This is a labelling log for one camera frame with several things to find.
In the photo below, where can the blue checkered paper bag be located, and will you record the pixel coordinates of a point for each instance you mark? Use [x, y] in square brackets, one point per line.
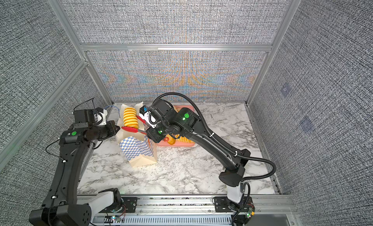
[138, 149]

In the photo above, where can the red kitchen tongs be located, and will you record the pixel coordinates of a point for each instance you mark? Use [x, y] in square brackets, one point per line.
[135, 130]

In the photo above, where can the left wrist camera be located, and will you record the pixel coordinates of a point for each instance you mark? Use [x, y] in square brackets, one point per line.
[100, 116]

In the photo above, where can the pink plastic tray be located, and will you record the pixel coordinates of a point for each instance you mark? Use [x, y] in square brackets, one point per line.
[178, 143]

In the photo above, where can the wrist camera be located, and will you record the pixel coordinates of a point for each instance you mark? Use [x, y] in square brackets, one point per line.
[147, 116]
[100, 116]

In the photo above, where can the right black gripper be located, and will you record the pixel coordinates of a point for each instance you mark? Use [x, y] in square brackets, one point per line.
[153, 133]

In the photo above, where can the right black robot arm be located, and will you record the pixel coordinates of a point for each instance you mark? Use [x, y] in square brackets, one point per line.
[162, 120]

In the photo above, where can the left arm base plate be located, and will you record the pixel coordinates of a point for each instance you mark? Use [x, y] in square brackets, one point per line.
[129, 205]

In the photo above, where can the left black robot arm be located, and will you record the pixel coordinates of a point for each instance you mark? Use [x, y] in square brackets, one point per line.
[60, 207]

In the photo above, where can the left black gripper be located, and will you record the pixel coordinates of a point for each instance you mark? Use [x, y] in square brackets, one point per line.
[111, 125]

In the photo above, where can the aluminium front rail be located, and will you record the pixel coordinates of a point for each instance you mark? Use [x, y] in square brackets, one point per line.
[199, 210]

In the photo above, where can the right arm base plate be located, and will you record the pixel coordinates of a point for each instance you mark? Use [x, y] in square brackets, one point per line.
[223, 204]

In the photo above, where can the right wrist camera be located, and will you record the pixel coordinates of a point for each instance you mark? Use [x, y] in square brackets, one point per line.
[147, 116]

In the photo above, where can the long brown baguette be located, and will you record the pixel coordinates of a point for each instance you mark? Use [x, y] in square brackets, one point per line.
[170, 140]

